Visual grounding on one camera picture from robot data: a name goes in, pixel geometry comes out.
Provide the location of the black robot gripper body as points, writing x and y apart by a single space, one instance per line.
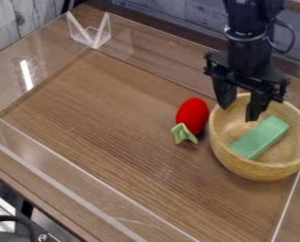
245 62

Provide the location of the clear acrylic tray wall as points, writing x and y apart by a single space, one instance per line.
106 216

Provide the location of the clear acrylic corner bracket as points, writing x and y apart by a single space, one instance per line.
91 36

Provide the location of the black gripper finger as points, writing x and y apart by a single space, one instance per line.
225 90
257 105

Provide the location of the red plush strawberry toy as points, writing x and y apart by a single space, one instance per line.
190 120

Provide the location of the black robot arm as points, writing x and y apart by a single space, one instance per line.
250 15

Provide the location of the green rectangular foam block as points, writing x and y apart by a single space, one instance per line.
261 137

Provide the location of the brown wooden bowl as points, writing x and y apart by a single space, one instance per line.
278 162

